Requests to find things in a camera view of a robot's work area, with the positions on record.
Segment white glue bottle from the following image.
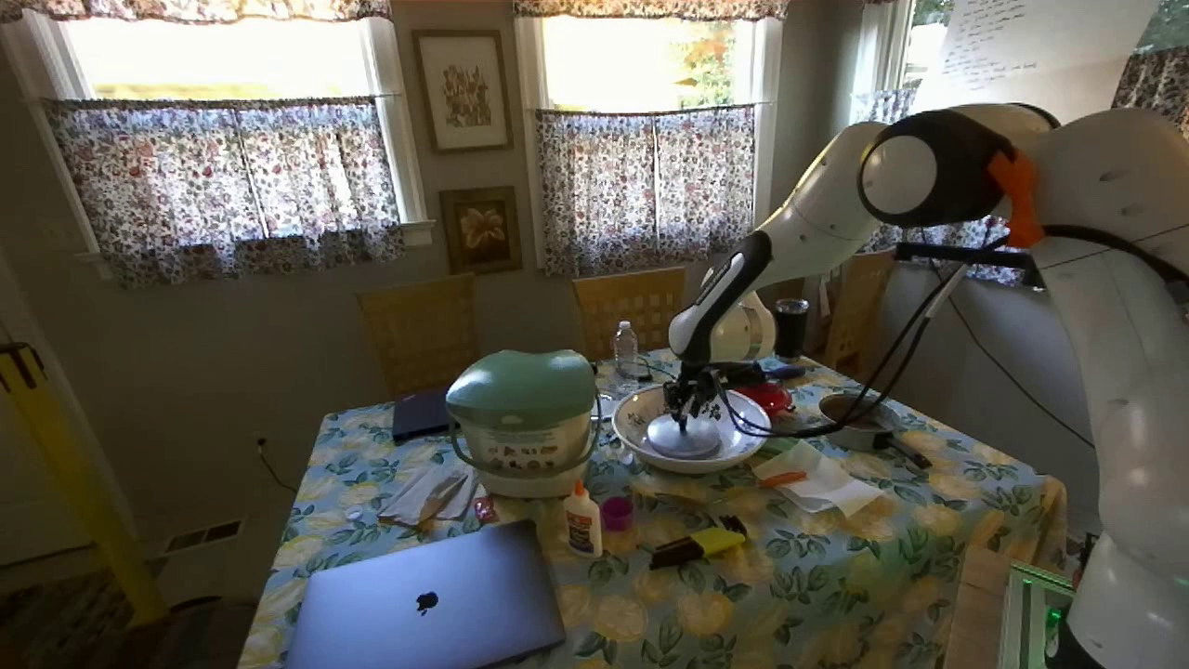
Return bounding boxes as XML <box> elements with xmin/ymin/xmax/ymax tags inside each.
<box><xmin>565</xmin><ymin>483</ymin><xmax>601</xmax><ymax>557</ymax></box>

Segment dark drinking glass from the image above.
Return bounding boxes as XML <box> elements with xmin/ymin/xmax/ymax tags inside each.
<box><xmin>772</xmin><ymin>296</ymin><xmax>810</xmax><ymax>358</ymax></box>

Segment white floral bowl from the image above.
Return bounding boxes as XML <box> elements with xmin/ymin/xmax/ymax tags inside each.
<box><xmin>608</xmin><ymin>383</ymin><xmax>772</xmax><ymax>474</ymax></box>

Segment floral tablecloth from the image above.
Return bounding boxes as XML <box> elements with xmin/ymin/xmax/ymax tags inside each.
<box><xmin>234</xmin><ymin>396</ymin><xmax>1068</xmax><ymax>669</ymax></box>

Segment left floral curtain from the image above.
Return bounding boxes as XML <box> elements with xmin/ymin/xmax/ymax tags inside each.
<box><xmin>44</xmin><ymin>98</ymin><xmax>405</xmax><ymax>286</ymax></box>

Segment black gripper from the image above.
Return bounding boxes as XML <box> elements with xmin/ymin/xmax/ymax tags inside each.
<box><xmin>665</xmin><ymin>362</ymin><xmax>766</xmax><ymax>417</ymax></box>

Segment grey laptop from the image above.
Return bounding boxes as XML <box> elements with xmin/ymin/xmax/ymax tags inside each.
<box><xmin>285</xmin><ymin>520</ymin><xmax>565</xmax><ymax>669</ymax></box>

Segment floral curtain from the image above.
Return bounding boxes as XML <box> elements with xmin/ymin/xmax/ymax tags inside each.
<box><xmin>44</xmin><ymin>98</ymin><xmax>405</xmax><ymax>286</ymax></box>
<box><xmin>537</xmin><ymin>104</ymin><xmax>760</xmax><ymax>274</ymax></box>

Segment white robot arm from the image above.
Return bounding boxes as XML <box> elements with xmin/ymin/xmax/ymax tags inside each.
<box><xmin>670</xmin><ymin>104</ymin><xmax>1189</xmax><ymax>669</ymax></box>

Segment clear plastic bottle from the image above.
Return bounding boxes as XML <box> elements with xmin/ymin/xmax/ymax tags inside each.
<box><xmin>613</xmin><ymin>321</ymin><xmax>643</xmax><ymax>378</ymax></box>

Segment silver pot lid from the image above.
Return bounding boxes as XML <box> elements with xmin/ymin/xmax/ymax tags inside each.
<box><xmin>648</xmin><ymin>417</ymin><xmax>722</xmax><ymax>461</ymax></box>

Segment wooden lattice chair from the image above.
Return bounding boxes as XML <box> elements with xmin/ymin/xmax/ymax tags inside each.
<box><xmin>357</xmin><ymin>274</ymin><xmax>480</xmax><ymax>393</ymax></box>
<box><xmin>573</xmin><ymin>266</ymin><xmax>689</xmax><ymax>358</ymax></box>

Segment paper sheets with pen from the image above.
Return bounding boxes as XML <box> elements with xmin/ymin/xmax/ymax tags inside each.
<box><xmin>381</xmin><ymin>466</ymin><xmax>473</xmax><ymax>529</ymax></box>

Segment right floral curtain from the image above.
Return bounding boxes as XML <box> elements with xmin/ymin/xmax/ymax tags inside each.
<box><xmin>537</xmin><ymin>104</ymin><xmax>760</xmax><ymax>274</ymax></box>

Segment yellow black barrier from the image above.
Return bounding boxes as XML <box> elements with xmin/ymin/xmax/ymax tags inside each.
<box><xmin>0</xmin><ymin>342</ymin><xmax>168</xmax><ymax>623</ymax></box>

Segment white bucket with green lid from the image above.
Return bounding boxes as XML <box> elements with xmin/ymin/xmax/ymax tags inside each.
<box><xmin>445</xmin><ymin>349</ymin><xmax>597</xmax><ymax>497</ymax></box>

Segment dark blue notebook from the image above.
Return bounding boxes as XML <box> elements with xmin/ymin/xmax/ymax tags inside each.
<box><xmin>393</xmin><ymin>393</ymin><xmax>449</xmax><ymax>441</ymax></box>

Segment purple small cap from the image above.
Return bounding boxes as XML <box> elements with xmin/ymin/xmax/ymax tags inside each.
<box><xmin>597</xmin><ymin>495</ymin><xmax>637</xmax><ymax>533</ymax></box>

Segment red small bowl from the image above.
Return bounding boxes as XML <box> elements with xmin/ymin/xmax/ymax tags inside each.
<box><xmin>748</xmin><ymin>383</ymin><xmax>792</xmax><ymax>421</ymax></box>

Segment white paper packet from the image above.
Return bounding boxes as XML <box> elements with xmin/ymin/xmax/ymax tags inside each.
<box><xmin>756</xmin><ymin>441</ymin><xmax>882</xmax><ymax>518</ymax></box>

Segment lower framed flower picture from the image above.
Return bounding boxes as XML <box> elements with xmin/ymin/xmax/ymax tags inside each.
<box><xmin>438</xmin><ymin>186</ymin><xmax>522</xmax><ymax>270</ymax></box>

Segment yellow black highlighter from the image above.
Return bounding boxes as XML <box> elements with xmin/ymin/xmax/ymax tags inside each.
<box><xmin>652</xmin><ymin>518</ymin><xmax>748</xmax><ymax>569</ymax></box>

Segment upper framed botanical picture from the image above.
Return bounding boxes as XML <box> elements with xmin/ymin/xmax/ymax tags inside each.
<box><xmin>411</xmin><ymin>28</ymin><xmax>508</xmax><ymax>154</ymax></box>

